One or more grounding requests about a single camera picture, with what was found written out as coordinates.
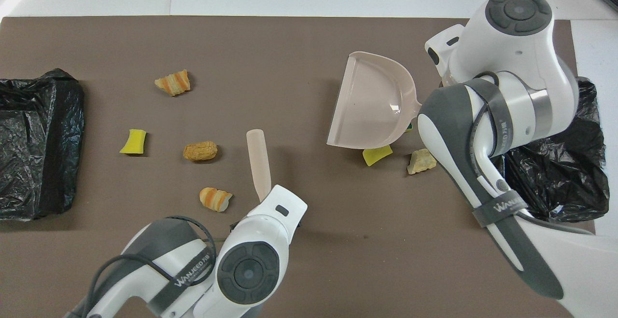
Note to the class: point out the beige hand brush black bristles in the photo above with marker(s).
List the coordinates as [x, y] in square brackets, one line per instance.
[258, 158]

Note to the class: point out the large yellow sponge piece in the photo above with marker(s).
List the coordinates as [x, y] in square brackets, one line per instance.
[376, 155]

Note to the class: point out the beige plastic dustpan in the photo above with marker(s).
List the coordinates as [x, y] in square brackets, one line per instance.
[372, 101]

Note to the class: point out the orange striped sponge chunk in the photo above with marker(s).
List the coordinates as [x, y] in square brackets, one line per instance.
[172, 82]
[215, 198]

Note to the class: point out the brown bread-like sponge chunk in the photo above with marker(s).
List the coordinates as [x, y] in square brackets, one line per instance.
[200, 151]

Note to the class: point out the pale beige sponge chunk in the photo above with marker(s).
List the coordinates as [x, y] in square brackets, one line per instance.
[420, 162]

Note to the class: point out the small yellow sponge piece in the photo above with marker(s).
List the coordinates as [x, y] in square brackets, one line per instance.
[133, 142]

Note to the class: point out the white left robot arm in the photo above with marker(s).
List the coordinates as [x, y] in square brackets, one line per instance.
[248, 269]

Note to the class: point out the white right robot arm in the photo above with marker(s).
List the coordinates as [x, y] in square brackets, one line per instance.
[512, 48]

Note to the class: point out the bin lined with black bag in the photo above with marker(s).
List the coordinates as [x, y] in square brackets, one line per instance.
[579, 173]
[63, 173]

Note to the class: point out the brown table mat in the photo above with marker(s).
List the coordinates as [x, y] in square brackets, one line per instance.
[289, 43]

